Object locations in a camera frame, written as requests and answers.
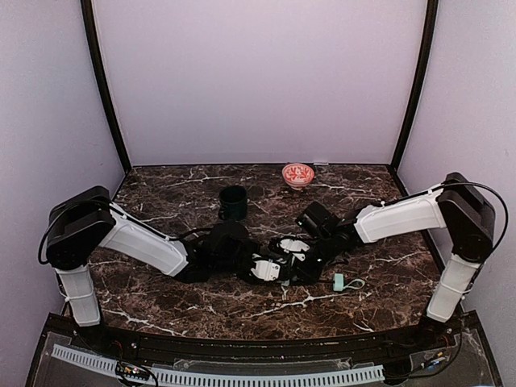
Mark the white slotted cable duct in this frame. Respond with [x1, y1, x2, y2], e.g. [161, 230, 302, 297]
[51, 344, 385, 386]

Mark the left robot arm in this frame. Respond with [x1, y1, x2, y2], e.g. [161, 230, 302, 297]
[37, 185, 289, 327]

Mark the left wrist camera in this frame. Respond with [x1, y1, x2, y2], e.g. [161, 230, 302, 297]
[250, 254, 281, 281]

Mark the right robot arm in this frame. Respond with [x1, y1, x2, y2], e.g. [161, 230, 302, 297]
[296, 173, 503, 323]

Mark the black corner post right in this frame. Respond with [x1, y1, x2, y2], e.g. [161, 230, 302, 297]
[390, 0, 439, 172]

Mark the black corner post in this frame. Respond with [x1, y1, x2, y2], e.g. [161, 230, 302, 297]
[390, 0, 439, 172]
[80, 0, 132, 174]

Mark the dark green mug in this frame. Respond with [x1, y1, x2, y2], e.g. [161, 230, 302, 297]
[218, 185, 248, 221]

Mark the red patterned white bowl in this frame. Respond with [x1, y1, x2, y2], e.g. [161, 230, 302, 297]
[281, 163, 315, 190]

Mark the mint green folding umbrella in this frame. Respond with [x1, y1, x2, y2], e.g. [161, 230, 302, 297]
[317, 273, 365, 293]

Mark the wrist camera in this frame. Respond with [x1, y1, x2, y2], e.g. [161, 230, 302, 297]
[250, 254, 281, 281]
[268, 237, 310, 261]

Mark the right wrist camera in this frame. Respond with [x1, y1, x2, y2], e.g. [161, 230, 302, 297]
[268, 237, 310, 261]

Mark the black corner post left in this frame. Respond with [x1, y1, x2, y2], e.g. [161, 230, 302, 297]
[80, 0, 132, 174]

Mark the black front rail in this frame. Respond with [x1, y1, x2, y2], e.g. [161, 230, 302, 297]
[44, 312, 476, 364]

